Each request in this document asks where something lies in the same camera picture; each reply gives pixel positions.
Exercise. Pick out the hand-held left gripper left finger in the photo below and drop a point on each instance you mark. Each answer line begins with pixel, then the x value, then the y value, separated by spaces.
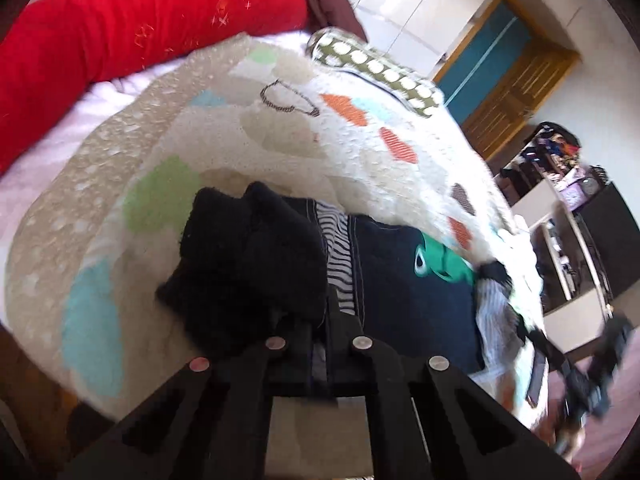
pixel 294 351

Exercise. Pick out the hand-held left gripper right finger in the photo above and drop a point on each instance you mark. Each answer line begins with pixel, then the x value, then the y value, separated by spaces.
pixel 345 356

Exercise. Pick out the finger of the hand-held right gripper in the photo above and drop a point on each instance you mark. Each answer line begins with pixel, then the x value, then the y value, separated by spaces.
pixel 547 347

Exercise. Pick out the navy shirt with green frog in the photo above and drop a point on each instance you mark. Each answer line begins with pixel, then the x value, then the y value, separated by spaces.
pixel 415 320

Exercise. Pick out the black fleece garment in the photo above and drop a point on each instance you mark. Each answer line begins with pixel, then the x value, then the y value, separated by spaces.
pixel 240 260

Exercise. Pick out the white striped cloth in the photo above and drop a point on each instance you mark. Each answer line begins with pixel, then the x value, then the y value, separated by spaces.
pixel 492 320

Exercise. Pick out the zebra striped cloth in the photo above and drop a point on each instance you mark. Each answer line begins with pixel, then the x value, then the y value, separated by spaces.
pixel 338 252

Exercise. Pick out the black cabinet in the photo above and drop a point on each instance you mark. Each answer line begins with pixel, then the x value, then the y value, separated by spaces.
pixel 611 240

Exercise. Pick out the white shelf unit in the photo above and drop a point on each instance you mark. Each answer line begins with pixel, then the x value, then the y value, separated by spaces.
pixel 536 201

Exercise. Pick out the cream blanket with coloured patches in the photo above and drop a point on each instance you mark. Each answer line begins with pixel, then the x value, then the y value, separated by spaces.
pixel 300 160

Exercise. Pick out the clutter of small colourful things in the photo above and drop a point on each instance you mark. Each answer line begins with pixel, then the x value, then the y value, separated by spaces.
pixel 555 152

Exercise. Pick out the wooden door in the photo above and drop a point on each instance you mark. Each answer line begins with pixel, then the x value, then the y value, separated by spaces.
pixel 522 92

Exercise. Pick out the green polka dot pillow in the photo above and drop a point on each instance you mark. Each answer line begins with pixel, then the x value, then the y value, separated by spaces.
pixel 380 67

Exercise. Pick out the white bed sheet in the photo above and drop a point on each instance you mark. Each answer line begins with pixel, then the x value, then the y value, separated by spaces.
pixel 57 132

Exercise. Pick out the dark brown cloth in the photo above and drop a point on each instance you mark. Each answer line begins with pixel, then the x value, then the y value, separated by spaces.
pixel 330 0

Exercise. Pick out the white wardrobe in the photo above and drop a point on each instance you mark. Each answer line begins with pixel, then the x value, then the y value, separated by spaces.
pixel 415 0

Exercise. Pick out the red blanket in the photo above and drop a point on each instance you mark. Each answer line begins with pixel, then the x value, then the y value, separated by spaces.
pixel 125 25

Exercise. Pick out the wooden bed frame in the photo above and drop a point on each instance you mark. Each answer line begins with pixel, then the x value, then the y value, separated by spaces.
pixel 30 385

